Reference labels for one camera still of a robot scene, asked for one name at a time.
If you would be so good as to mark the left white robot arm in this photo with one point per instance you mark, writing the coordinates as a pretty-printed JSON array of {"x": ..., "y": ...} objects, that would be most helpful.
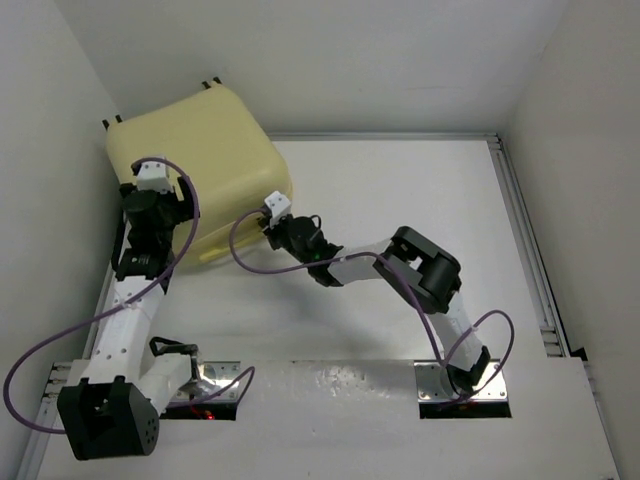
[{"x": 114, "y": 408}]

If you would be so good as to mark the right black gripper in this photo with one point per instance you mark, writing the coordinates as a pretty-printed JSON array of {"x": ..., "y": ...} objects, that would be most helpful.
[{"x": 275, "y": 231}]

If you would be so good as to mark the metal base plate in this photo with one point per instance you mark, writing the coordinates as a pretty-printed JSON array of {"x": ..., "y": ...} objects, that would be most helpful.
[
  {"x": 434, "y": 387},
  {"x": 214, "y": 376}
]

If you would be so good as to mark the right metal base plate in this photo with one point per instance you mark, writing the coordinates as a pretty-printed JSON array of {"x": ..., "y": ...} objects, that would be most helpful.
[{"x": 434, "y": 387}]

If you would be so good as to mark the cream yellow hard-shell suitcase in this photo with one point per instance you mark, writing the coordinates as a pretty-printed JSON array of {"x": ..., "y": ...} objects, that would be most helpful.
[{"x": 216, "y": 140}]

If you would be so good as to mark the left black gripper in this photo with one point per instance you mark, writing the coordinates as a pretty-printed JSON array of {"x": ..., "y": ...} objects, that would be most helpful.
[{"x": 184, "y": 210}]

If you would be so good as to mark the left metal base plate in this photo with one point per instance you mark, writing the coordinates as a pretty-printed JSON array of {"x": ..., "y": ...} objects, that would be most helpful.
[{"x": 214, "y": 376}]

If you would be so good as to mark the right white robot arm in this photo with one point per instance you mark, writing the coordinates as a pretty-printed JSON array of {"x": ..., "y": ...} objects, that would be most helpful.
[{"x": 426, "y": 276}]

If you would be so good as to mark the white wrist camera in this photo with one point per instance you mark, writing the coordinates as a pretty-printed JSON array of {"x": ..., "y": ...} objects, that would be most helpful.
[
  {"x": 278, "y": 206},
  {"x": 152, "y": 174}
]

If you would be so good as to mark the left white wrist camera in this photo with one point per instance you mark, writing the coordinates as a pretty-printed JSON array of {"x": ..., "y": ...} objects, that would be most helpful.
[{"x": 152, "y": 174}]

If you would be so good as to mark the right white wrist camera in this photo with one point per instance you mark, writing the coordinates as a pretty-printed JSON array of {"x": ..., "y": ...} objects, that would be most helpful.
[{"x": 278, "y": 206}]

